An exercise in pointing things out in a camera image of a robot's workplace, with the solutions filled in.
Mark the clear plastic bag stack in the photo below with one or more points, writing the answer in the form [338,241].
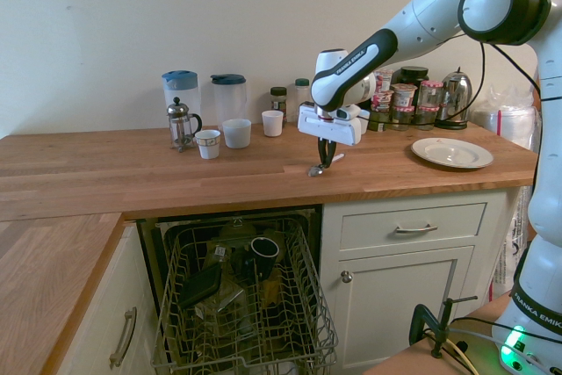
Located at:
[509,120]

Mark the glass French press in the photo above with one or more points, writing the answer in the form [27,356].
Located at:
[181,127]

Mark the glass jar red-checked lid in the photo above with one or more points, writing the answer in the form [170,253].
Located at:
[430,94]
[402,118]
[427,118]

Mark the large red yoghurt pot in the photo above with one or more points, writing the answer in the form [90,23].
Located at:
[403,95]

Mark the wooden robot mounting board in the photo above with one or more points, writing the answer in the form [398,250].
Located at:
[408,362]

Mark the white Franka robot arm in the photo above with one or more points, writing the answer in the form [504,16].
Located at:
[432,17]

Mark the dark glass jar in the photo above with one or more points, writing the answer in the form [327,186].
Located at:
[378,121]

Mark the black metal clamp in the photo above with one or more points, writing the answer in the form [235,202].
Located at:
[428,318]

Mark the black rectangular container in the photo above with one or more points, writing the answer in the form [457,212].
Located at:
[199,287]

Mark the clear pitcher light-blue lid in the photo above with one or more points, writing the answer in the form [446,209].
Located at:
[181,94]

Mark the clear jar green lid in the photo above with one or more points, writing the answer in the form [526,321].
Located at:
[301,94]

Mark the green lid spice jar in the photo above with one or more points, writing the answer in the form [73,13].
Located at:
[278,103]

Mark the clear pitcher dark-blue lid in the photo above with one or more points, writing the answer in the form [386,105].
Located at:
[229,98]

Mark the black mug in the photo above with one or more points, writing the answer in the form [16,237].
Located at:
[263,256]

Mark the red white yoghurt pot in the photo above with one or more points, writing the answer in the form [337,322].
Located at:
[383,101]
[384,81]

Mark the white ceramic plate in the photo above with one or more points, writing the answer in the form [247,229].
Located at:
[452,152]

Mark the small white ceramic cup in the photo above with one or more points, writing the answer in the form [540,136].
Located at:
[272,124]

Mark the shiny metal spoon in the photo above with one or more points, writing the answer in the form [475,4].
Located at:
[315,170]

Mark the small patterned paper cup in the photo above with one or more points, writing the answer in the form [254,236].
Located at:
[207,144]

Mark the round metal door knob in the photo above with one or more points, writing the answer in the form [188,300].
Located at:
[347,276]

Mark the white cabinet drawer front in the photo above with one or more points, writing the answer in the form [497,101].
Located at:
[373,225]

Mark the dark jar black lid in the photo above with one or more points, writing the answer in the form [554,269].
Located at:
[413,75]

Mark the built-in dishwasher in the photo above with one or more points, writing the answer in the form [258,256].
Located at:
[149,252]

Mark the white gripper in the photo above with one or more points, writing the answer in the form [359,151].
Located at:
[327,128]

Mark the stainless steel electric kettle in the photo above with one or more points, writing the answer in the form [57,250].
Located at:
[456,98]

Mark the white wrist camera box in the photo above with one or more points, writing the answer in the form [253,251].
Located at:
[348,113]

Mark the white corner cabinet door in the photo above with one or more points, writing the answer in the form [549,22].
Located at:
[101,305]

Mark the wide white ceramic cup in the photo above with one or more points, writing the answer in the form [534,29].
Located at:
[236,133]

